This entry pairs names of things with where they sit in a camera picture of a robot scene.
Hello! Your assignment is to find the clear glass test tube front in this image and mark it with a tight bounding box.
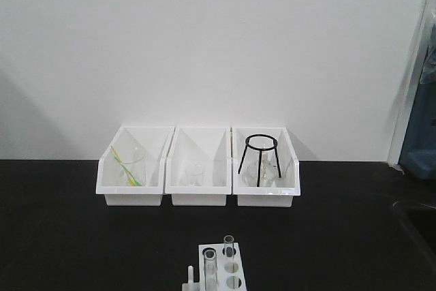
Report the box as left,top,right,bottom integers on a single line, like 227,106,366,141
204,249,218,291

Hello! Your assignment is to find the clear glass test tube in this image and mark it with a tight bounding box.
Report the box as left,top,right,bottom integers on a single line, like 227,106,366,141
204,249,218,291
223,234,235,261

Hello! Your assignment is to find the clear glass test tube rear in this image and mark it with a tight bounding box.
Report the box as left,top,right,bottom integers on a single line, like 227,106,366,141
223,234,235,261

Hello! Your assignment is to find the white test tube rack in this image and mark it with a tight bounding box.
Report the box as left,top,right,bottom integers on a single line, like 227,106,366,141
181,242,247,290

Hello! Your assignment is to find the blue-grey pegboard drying rack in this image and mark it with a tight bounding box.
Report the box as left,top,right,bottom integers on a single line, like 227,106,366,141
399,14,436,180

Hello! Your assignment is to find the white middle storage bin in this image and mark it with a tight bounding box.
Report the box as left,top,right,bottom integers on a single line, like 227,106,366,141
165,126,232,206

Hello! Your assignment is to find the white storage bin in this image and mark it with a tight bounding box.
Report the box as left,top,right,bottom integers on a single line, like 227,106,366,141
95,126,175,206
232,127,300,207
165,126,232,206

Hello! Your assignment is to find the small glass flask middle bin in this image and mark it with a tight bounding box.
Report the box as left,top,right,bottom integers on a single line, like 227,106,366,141
185,164,204,186

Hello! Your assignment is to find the black metal tripod stand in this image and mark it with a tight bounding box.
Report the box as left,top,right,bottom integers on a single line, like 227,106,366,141
238,134,281,183

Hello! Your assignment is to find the white right storage bin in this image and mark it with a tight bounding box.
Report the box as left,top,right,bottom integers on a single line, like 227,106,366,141
232,127,300,207

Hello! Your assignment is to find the glassware in right bin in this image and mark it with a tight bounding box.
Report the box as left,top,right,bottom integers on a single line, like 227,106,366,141
241,153,279,187

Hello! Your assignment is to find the clear glass beaker left bin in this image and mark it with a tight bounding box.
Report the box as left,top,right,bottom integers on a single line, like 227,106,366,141
117,146,146,187

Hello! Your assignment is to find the white left storage bin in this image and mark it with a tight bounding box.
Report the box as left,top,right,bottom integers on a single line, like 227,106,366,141
95,126,175,206

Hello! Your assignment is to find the plastic bag of pegs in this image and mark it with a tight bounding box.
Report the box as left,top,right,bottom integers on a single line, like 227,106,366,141
420,12,435,85

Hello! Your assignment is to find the black lab sink basin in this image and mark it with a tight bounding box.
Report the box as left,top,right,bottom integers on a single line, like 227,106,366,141
391,200,435,272

